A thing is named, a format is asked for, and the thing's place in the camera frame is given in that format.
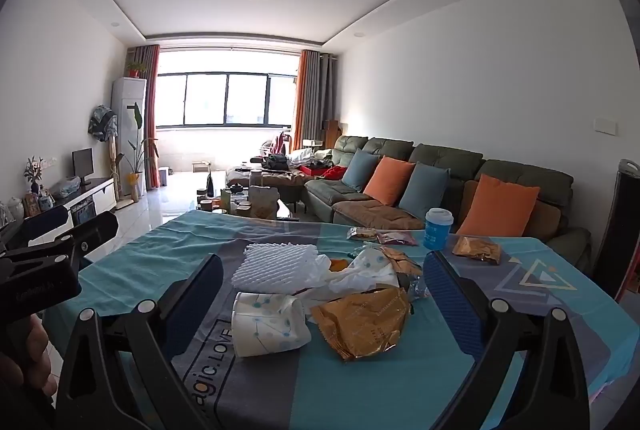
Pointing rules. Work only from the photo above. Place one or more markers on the green sofa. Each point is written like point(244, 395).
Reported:
point(450, 160)

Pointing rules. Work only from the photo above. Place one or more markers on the small grey bin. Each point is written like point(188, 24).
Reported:
point(164, 176)

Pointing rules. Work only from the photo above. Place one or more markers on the grey and orange curtain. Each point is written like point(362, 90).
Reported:
point(150, 110)
point(312, 100)

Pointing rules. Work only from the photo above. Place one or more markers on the large golden snack wrapper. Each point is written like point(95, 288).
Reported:
point(360, 325)

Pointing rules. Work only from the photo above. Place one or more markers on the blue cup with white lid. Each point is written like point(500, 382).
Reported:
point(437, 235)

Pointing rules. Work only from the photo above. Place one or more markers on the clear plastic wrapper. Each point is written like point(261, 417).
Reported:
point(417, 287)

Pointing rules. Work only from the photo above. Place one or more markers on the cluttered coffee table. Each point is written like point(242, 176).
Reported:
point(240, 205)

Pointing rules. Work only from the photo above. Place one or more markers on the brown cushion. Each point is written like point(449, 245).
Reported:
point(547, 215)

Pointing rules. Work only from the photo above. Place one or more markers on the pile of clothes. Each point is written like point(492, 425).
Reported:
point(280, 160)

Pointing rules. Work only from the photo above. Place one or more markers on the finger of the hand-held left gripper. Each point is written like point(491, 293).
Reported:
point(45, 220)
point(95, 227)

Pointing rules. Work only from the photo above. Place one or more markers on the red snack packet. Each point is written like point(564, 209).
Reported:
point(397, 238)

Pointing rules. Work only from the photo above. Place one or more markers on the wooden furniture piece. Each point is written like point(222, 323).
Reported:
point(331, 134)

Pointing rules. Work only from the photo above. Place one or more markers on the teal and grey printed tablecloth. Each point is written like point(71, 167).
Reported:
point(350, 390)

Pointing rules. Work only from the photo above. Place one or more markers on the black monitor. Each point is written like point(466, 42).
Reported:
point(82, 163)

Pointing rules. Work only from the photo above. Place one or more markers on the orange cushion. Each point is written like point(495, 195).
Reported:
point(387, 180)
point(500, 205)

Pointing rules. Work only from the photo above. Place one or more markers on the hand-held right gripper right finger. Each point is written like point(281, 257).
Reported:
point(450, 290)

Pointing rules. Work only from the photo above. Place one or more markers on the white and black tv cabinet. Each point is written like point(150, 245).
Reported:
point(95, 192)

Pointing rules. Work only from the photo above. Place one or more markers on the white foam fruit net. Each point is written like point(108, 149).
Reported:
point(275, 265)

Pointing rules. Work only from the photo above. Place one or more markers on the clear plastic bag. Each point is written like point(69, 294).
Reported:
point(66, 186)

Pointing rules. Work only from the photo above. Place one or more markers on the person's left hand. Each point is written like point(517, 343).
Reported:
point(42, 355)

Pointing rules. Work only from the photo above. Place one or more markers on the beige paper bag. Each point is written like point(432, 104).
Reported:
point(263, 202)

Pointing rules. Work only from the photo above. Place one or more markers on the red cloth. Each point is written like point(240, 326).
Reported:
point(334, 172)

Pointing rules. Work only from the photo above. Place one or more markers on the blue cushion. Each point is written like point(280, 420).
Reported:
point(361, 170)
point(425, 190)

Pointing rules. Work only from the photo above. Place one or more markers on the white wall switch plate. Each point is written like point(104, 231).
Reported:
point(605, 125)

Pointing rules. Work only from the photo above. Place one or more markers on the golden snack packet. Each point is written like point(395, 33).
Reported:
point(475, 250)

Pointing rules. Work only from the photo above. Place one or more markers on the small potted plant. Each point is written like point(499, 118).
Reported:
point(135, 69)

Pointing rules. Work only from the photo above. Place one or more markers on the orange peel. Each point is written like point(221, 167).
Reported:
point(339, 264)

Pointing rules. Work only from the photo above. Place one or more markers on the dotted white paper cup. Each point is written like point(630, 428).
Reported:
point(265, 325)

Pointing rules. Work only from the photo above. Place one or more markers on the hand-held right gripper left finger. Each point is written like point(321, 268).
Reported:
point(200, 300)

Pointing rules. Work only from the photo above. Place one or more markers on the small golden snack wrapper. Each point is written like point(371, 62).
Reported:
point(402, 262)

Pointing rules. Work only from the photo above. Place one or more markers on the cloth covered standing fan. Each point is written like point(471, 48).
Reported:
point(103, 123)

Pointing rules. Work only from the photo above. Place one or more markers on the white standing air conditioner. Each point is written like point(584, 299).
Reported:
point(125, 110)

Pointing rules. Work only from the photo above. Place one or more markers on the cardboard box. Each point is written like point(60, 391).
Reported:
point(200, 167)

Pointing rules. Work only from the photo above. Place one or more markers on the white tissue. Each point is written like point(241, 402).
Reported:
point(322, 280)

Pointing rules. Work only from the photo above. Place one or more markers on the blue vase with flowers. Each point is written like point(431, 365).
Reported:
point(34, 182)

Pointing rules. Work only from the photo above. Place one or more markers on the large window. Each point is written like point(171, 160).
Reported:
point(225, 98)

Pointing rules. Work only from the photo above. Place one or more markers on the tall leafy plant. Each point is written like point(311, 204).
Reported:
point(137, 150)

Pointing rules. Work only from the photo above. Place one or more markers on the yellow snack packet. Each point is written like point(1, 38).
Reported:
point(362, 233)

